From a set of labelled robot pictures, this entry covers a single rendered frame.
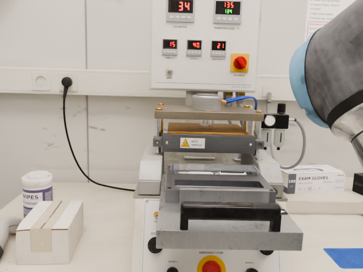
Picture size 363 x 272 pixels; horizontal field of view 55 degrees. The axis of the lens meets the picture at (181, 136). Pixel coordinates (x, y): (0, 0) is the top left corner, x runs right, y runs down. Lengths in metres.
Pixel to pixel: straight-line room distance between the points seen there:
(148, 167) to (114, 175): 0.70
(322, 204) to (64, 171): 1.00
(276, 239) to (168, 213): 0.17
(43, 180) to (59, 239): 0.25
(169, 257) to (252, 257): 0.18
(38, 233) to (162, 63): 0.57
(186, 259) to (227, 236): 0.26
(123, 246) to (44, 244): 0.20
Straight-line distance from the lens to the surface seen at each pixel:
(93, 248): 0.97
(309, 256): 1.00
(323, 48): 0.44
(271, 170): 0.83
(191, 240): 0.54
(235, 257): 0.80
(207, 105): 0.91
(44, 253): 0.91
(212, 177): 0.71
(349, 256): 1.04
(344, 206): 1.31
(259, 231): 0.55
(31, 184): 1.08
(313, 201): 1.26
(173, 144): 0.85
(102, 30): 1.45
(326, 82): 0.43
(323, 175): 1.35
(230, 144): 0.86
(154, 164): 0.80
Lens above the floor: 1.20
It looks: 10 degrees down
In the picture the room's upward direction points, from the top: 2 degrees clockwise
